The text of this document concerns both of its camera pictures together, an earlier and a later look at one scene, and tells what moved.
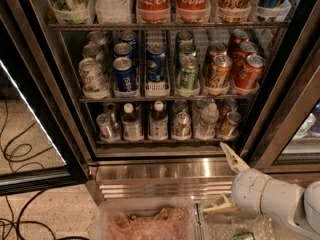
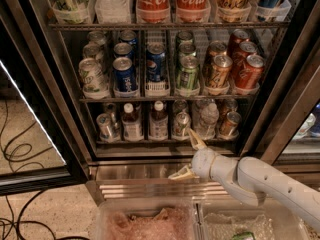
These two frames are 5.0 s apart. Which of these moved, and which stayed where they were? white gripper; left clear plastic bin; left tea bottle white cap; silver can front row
Moved: white gripper
Stayed: silver can front row; left clear plastic bin; left tea bottle white cap
